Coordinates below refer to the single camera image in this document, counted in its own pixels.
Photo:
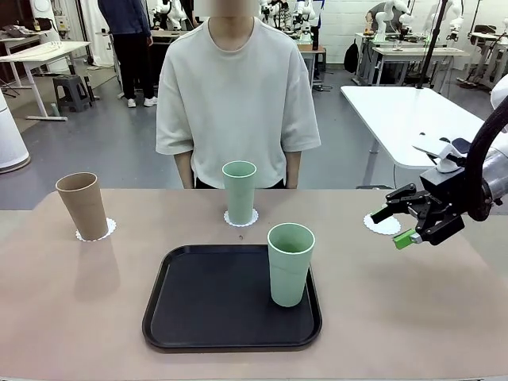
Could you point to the bystander in dark navy top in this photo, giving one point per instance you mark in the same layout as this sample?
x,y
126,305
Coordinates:
x,y
131,47

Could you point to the grey plastic stool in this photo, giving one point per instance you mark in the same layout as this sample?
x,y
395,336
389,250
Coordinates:
x,y
71,93

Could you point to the green cup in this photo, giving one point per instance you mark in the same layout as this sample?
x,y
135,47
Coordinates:
x,y
289,278
239,194

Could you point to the white desk with slim legs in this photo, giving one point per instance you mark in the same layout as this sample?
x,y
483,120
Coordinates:
x,y
43,51

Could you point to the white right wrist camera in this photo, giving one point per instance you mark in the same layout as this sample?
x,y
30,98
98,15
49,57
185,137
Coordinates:
x,y
444,152

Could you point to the brown top lab table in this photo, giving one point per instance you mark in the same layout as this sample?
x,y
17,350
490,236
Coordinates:
x,y
162,35

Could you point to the black tripod pole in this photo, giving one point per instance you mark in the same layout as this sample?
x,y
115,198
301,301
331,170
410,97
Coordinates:
x,y
430,43

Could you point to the black backpack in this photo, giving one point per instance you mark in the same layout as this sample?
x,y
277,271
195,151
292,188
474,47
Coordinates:
x,y
351,57

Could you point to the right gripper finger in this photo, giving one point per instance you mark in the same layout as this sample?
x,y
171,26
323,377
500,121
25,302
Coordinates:
x,y
402,193
436,228

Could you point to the long white lab bench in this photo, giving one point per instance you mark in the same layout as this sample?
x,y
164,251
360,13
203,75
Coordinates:
x,y
416,51

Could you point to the black plastic tray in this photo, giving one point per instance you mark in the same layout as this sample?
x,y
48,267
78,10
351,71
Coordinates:
x,y
214,309

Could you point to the large white table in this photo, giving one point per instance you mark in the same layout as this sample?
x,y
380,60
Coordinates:
x,y
397,119

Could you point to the person's right forearm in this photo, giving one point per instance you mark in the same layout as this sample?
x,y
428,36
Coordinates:
x,y
184,170

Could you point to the white cylindrical appliance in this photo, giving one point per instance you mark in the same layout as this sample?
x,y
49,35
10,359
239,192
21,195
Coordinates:
x,y
10,135

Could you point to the white lab robot arm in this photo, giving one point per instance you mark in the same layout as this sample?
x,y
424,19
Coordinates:
x,y
170,10
383,18

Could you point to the person's left forearm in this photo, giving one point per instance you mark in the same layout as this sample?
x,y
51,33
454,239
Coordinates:
x,y
291,170

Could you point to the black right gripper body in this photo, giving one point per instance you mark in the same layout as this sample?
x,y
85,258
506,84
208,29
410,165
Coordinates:
x,y
448,186

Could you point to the white paper doily coaster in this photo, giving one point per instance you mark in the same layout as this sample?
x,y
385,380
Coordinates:
x,y
383,228
254,222
112,228

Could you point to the brown cup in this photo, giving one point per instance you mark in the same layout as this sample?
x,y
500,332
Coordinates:
x,y
85,206

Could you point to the person in beige sweatshirt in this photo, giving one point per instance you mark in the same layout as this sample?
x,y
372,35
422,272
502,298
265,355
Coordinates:
x,y
238,99

